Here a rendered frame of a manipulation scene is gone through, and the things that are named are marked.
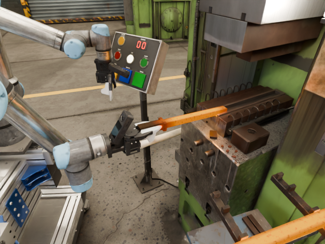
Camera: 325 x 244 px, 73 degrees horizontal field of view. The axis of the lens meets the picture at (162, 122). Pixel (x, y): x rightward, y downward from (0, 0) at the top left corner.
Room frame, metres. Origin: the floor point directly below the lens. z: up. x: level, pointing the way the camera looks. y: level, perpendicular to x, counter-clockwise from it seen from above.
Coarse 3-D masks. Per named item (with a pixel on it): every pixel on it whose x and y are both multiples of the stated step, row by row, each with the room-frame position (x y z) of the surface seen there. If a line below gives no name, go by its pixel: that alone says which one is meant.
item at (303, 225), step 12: (312, 216) 0.30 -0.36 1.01; (324, 216) 0.30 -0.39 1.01; (276, 228) 0.27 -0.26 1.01; (288, 228) 0.27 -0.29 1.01; (300, 228) 0.27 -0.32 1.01; (312, 228) 0.27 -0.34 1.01; (252, 240) 0.24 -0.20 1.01; (264, 240) 0.24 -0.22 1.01; (276, 240) 0.24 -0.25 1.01; (288, 240) 0.25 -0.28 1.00
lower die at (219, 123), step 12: (228, 96) 0.96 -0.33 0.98; (240, 96) 0.94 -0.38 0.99; (252, 96) 0.92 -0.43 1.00; (276, 96) 0.93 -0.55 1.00; (288, 96) 0.94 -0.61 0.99; (204, 108) 0.84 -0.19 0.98; (240, 108) 0.82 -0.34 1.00; (264, 108) 0.82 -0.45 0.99; (276, 108) 0.86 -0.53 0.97; (204, 120) 0.83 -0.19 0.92; (216, 120) 0.77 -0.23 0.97; (228, 120) 0.73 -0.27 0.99; (240, 120) 0.75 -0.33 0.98
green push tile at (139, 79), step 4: (136, 72) 1.12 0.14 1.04; (136, 76) 1.11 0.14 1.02; (140, 76) 1.09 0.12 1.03; (144, 76) 1.08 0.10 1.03; (136, 80) 1.09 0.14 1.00; (140, 80) 1.08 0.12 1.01; (144, 80) 1.07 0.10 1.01; (132, 84) 1.10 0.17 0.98; (136, 84) 1.08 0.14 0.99; (140, 84) 1.07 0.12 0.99
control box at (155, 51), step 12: (120, 36) 1.30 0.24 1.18; (132, 36) 1.26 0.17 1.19; (120, 48) 1.26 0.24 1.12; (132, 48) 1.22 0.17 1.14; (144, 48) 1.17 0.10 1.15; (156, 48) 1.14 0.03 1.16; (120, 60) 1.23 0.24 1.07; (156, 60) 1.11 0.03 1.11; (132, 72) 1.14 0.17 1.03; (144, 72) 1.10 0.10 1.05; (156, 72) 1.11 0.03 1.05; (144, 84) 1.07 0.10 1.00; (156, 84) 1.10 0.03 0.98
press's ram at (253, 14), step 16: (208, 0) 0.89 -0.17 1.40; (224, 0) 0.82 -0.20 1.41; (240, 0) 0.75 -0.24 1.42; (256, 0) 0.70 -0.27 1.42; (272, 0) 0.68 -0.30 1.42; (288, 0) 0.72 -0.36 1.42; (304, 0) 0.75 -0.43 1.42; (320, 0) 0.79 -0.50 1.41; (240, 16) 0.74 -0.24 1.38; (256, 16) 0.69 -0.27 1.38; (272, 16) 0.69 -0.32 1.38; (288, 16) 0.73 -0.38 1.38; (304, 16) 0.77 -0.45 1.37
